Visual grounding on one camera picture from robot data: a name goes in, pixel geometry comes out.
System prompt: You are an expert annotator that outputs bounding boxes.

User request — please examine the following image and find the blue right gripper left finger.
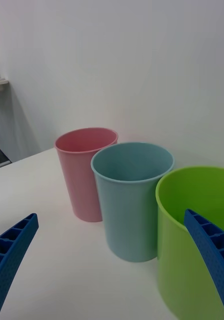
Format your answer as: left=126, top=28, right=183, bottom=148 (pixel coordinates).
left=0, top=212, right=40, bottom=320

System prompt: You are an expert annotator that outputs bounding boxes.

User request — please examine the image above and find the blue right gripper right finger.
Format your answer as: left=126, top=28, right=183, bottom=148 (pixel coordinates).
left=183, top=208, right=224, bottom=320

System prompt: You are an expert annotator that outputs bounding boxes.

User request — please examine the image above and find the green plastic bin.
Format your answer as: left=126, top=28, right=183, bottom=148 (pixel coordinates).
left=155, top=165, right=224, bottom=320

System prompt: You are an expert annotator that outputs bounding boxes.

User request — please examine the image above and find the pale blue plastic bin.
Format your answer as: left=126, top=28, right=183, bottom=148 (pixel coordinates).
left=90, top=141, right=175, bottom=263

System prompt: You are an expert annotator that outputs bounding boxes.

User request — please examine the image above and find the pink plastic bin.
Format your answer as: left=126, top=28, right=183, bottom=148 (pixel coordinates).
left=53, top=126, right=119, bottom=223

